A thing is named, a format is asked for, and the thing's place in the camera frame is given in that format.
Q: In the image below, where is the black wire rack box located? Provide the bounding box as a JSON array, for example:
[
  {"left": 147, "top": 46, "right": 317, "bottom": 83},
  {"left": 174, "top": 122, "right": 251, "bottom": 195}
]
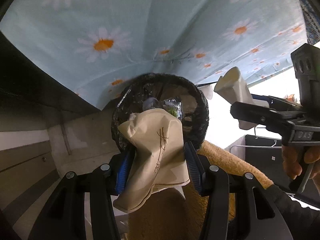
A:
[{"left": 226, "top": 135, "right": 290, "bottom": 185}]

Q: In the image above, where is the right bare hand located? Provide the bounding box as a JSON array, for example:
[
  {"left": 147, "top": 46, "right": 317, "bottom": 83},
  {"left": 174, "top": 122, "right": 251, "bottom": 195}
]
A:
[{"left": 282, "top": 146, "right": 320, "bottom": 183}]

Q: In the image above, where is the brown paper bag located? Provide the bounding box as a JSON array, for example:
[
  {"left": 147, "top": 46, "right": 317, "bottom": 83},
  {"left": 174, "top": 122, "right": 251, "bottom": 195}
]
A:
[{"left": 113, "top": 108, "right": 190, "bottom": 213}]

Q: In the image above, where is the white paper cup lid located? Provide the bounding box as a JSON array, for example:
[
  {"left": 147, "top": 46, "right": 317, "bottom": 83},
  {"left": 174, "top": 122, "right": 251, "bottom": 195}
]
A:
[{"left": 214, "top": 66, "right": 270, "bottom": 131}]

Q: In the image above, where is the crushed foil container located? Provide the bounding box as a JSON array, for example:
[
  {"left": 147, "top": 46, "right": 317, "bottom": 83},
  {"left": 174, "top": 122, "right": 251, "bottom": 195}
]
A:
[{"left": 142, "top": 97, "right": 183, "bottom": 120}]

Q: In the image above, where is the yellow trousers leg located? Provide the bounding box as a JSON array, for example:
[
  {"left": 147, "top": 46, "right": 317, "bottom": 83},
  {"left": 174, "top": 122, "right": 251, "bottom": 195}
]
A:
[{"left": 127, "top": 140, "right": 273, "bottom": 239}]

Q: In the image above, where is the black lined trash bin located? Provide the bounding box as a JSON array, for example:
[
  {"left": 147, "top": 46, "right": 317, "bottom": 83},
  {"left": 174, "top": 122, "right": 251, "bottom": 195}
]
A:
[{"left": 111, "top": 73, "right": 209, "bottom": 152}]

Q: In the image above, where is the light blue daisy tablecloth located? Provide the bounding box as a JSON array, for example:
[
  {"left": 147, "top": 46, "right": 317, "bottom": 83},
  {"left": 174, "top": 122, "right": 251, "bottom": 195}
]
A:
[{"left": 1, "top": 0, "right": 307, "bottom": 109}]

